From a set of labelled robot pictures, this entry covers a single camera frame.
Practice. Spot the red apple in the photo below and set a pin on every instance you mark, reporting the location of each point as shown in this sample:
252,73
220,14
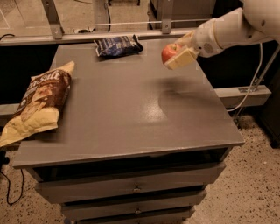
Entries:
169,51

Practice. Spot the grey drawer cabinet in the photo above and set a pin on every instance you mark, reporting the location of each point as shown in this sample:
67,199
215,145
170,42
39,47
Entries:
136,143

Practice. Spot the blue chip bag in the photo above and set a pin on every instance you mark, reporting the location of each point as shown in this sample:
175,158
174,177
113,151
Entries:
118,46

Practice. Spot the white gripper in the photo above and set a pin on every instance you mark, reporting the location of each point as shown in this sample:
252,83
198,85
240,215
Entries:
205,38

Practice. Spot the brown and cream chip bag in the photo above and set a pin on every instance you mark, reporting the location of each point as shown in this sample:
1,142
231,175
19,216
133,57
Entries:
41,104

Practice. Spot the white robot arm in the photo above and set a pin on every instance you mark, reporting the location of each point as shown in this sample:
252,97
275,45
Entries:
258,21

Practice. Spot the grey metal rail frame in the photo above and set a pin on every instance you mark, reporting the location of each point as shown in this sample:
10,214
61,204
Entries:
45,22

